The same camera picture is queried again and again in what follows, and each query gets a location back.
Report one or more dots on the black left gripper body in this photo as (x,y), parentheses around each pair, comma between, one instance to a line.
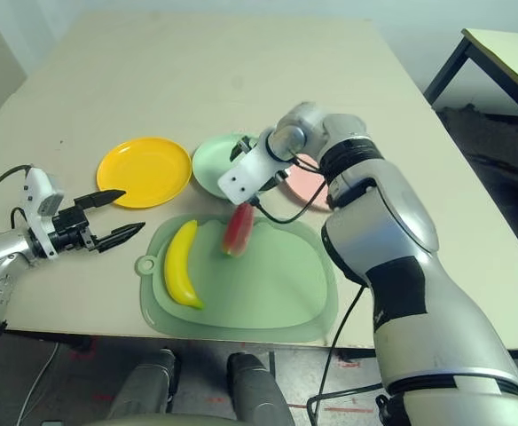
(70,231)

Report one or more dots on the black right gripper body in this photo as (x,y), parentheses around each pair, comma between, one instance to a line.
(241,146)

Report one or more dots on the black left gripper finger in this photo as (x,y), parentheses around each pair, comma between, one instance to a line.
(99,199)
(117,237)

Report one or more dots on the yellow toy banana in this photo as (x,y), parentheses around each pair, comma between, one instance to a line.
(177,266)

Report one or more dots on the red toy watermelon slice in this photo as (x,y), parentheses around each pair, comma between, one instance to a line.
(239,228)

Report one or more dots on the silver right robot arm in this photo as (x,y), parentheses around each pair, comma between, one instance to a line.
(396,248)

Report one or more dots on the mint green plastic plate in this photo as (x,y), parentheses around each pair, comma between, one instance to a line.
(210,162)

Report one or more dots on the yellow plastic plate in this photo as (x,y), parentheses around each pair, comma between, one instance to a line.
(143,168)

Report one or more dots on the pink plastic plate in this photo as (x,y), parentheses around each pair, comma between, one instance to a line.
(299,186)

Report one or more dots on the red floor tape corner mark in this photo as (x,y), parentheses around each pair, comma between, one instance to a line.
(91,348)
(350,365)

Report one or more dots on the black table support beam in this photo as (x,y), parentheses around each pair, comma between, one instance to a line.
(356,354)
(72,345)

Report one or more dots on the green silicone cutting mat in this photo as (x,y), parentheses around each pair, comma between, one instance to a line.
(250,293)

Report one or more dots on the grey left robot leg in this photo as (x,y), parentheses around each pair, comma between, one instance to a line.
(146,381)

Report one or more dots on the grey robot leg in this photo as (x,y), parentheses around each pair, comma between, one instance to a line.
(254,386)
(146,381)

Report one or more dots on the grey robot torso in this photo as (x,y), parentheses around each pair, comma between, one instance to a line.
(161,421)

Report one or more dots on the grey flat floor object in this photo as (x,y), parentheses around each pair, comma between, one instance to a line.
(50,423)

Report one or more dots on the grey right robot leg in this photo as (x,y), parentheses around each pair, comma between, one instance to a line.
(254,386)

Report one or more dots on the side table with black legs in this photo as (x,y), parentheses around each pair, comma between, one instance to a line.
(507,57)

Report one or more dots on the red floor tape strip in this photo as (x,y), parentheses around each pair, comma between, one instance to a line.
(347,410)

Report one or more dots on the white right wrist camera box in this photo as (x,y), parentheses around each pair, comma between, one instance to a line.
(245,177)

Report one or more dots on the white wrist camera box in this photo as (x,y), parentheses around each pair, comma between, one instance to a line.
(245,177)
(35,191)

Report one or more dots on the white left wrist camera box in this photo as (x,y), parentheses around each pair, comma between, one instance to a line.
(35,191)

